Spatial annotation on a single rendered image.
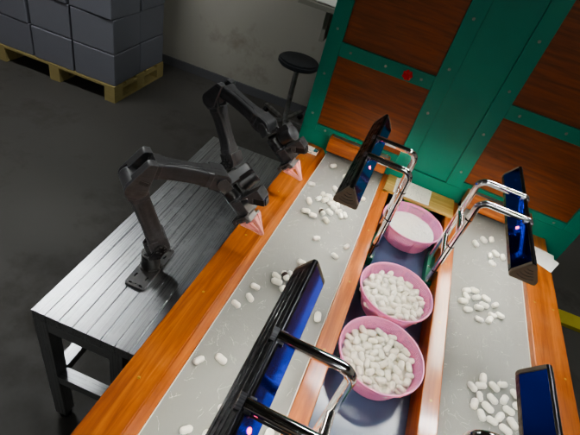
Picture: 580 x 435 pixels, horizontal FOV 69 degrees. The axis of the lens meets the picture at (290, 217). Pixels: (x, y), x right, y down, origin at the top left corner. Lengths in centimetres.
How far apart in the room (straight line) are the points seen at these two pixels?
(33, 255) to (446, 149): 209
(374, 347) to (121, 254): 89
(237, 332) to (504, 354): 89
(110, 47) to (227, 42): 112
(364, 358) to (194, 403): 51
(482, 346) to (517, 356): 12
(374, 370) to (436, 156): 110
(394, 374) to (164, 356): 66
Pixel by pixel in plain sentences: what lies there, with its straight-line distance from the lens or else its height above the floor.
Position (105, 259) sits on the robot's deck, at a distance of 155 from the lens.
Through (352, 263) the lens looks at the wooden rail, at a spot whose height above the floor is 77.
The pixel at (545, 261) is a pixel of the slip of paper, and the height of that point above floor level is 77.
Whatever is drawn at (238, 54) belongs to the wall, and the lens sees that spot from 425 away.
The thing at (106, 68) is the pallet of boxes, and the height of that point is 27.
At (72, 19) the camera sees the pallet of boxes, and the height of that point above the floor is 55.
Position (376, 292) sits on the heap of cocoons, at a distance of 154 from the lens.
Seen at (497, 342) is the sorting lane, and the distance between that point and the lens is 167.
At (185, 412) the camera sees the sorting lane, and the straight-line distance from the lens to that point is 117.
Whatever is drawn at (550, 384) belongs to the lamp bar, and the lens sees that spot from 110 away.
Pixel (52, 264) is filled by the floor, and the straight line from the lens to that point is 247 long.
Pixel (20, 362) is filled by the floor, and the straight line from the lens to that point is 216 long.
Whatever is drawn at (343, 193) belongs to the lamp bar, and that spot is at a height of 108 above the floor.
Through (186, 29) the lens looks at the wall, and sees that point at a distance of 444.
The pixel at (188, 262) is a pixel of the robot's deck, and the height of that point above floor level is 67.
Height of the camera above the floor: 180
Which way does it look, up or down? 39 degrees down
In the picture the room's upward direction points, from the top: 17 degrees clockwise
